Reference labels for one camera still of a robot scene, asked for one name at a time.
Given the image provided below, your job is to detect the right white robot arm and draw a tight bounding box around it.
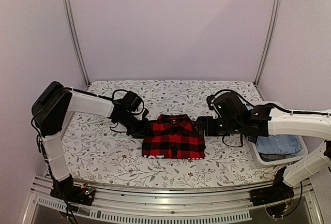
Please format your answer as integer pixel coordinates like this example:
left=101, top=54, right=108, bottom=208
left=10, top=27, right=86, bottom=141
left=195, top=102, right=330, bottom=201

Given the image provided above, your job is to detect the red black plaid shirt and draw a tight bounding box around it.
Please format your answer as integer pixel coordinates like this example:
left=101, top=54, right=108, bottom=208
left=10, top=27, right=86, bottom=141
left=141, top=114, right=205, bottom=160

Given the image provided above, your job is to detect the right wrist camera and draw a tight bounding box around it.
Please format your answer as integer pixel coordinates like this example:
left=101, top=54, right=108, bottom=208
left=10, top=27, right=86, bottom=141
left=206, top=92, right=248, bottom=120

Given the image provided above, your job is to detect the left aluminium frame post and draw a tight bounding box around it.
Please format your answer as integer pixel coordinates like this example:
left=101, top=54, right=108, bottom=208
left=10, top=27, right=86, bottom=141
left=63, top=0, right=91, bottom=86

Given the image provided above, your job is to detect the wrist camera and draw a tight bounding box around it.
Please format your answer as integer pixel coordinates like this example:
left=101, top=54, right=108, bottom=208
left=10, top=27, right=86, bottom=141
left=206, top=92, right=248, bottom=120
left=122, top=91, right=143, bottom=112

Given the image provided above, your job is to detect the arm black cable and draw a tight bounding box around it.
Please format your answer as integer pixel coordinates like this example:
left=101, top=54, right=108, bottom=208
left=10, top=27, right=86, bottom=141
left=111, top=88, right=130, bottom=100
left=222, top=133, right=245, bottom=148

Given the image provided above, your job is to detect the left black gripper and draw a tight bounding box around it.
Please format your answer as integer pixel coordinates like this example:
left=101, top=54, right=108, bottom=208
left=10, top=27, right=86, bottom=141
left=117, top=113, right=155, bottom=139

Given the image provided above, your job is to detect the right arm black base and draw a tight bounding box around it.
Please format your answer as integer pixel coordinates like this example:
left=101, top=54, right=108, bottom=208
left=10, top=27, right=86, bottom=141
left=249, top=176, right=294, bottom=206

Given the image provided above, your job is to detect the light blue collared shirt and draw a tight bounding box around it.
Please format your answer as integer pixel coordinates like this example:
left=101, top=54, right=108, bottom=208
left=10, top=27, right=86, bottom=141
left=256, top=135, right=301, bottom=155

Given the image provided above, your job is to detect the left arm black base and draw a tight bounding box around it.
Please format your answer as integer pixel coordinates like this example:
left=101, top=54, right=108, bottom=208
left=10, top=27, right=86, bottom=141
left=50, top=176, right=95, bottom=206

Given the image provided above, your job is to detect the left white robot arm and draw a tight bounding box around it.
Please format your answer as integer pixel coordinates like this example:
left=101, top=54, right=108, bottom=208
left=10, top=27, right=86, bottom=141
left=32, top=81, right=149, bottom=200

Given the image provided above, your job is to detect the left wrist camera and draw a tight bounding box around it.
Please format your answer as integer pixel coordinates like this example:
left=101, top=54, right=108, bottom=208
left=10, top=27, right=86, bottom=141
left=122, top=91, right=143, bottom=112

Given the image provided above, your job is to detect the aluminium front rail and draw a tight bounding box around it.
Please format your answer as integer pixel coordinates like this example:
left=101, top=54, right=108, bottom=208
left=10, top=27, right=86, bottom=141
left=22, top=175, right=330, bottom=223

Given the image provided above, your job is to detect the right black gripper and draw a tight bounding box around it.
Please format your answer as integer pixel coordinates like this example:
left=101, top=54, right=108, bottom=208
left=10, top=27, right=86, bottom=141
left=192, top=116, right=243, bottom=137

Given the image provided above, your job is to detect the white plastic laundry basket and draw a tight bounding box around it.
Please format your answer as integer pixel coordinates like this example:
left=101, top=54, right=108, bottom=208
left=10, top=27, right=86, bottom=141
left=248, top=104, right=308, bottom=167

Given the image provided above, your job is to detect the aluminium frame post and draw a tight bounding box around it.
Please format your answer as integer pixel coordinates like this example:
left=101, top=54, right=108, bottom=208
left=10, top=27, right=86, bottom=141
left=63, top=0, right=91, bottom=86
left=254, top=0, right=281, bottom=87

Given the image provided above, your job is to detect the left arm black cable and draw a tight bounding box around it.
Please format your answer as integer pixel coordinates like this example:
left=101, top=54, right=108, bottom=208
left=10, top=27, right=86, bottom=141
left=111, top=88, right=130, bottom=100

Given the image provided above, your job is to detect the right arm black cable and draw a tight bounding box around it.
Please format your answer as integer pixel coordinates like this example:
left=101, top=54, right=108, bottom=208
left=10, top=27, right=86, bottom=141
left=222, top=133, right=245, bottom=148

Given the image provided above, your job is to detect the right aluminium frame post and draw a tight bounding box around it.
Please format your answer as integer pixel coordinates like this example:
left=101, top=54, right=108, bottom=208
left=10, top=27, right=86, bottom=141
left=254, top=0, right=281, bottom=87

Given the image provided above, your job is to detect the floral patterned table cloth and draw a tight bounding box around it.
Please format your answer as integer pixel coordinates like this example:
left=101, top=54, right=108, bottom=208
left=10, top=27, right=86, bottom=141
left=62, top=80, right=278, bottom=188

